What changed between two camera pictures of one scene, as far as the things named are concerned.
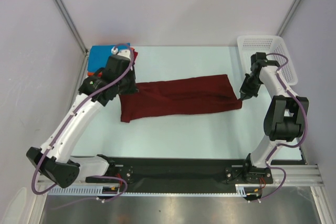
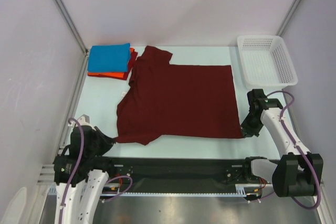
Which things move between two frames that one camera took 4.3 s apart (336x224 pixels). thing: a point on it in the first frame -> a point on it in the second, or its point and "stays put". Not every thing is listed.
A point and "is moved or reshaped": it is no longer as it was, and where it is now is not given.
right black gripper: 248,87 -> 251,125
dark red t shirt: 178,96 is moved or reshaped
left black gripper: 132,88 -> 107,141
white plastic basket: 248,45 stays put
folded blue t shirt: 98,55 stays put
